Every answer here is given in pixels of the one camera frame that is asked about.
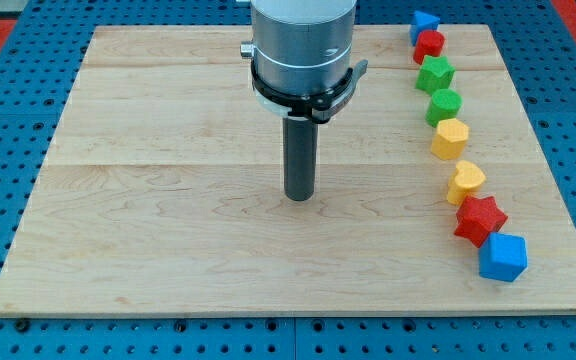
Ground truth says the green cylinder block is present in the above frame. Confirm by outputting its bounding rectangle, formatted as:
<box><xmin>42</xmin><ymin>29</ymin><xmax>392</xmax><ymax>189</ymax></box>
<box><xmin>425</xmin><ymin>89</ymin><xmax>462</xmax><ymax>127</ymax></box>

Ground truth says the yellow hexagon block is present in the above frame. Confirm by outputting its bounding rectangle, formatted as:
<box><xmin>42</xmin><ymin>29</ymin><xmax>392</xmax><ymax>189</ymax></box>
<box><xmin>430</xmin><ymin>118</ymin><xmax>470</xmax><ymax>160</ymax></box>

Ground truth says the red star block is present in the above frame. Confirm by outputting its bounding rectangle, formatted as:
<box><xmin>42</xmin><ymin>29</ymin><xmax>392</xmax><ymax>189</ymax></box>
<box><xmin>454</xmin><ymin>196</ymin><xmax>508</xmax><ymax>248</ymax></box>

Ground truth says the yellow heart block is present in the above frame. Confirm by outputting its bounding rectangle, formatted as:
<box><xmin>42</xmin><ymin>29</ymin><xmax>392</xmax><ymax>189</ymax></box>
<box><xmin>446</xmin><ymin>160</ymin><xmax>486</xmax><ymax>205</ymax></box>

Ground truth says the red cylinder block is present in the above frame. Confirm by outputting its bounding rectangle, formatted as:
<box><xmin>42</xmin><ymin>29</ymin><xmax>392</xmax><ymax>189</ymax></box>
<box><xmin>413</xmin><ymin>30</ymin><xmax>445</xmax><ymax>65</ymax></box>

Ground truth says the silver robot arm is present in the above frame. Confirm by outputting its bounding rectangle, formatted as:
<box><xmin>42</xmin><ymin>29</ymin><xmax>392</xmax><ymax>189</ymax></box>
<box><xmin>241</xmin><ymin>0</ymin><xmax>357</xmax><ymax>96</ymax></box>

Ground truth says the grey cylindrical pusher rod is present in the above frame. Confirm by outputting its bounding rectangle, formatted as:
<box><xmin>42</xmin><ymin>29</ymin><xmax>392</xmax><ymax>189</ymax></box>
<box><xmin>282</xmin><ymin>118</ymin><xmax>318</xmax><ymax>201</ymax></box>

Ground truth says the green star block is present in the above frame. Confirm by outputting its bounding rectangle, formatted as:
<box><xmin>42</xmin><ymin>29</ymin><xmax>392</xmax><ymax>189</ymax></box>
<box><xmin>415</xmin><ymin>55</ymin><xmax>456</xmax><ymax>95</ymax></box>

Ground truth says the wooden board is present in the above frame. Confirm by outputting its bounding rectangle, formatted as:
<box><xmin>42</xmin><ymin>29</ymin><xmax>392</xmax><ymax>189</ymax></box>
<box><xmin>0</xmin><ymin>24</ymin><xmax>576</xmax><ymax>319</ymax></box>

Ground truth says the blue cube block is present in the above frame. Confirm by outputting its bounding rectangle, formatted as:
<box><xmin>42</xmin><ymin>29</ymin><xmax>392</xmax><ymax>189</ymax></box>
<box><xmin>478</xmin><ymin>232</ymin><xmax>528</xmax><ymax>282</ymax></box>

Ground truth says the blue triangle block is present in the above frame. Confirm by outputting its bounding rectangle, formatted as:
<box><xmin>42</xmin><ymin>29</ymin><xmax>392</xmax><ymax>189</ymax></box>
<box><xmin>409</xmin><ymin>10</ymin><xmax>440</xmax><ymax>46</ymax></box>

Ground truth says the black clamp ring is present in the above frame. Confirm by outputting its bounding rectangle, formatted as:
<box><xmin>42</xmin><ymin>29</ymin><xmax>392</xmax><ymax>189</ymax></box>
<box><xmin>250</xmin><ymin>58</ymin><xmax>370</xmax><ymax>125</ymax></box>

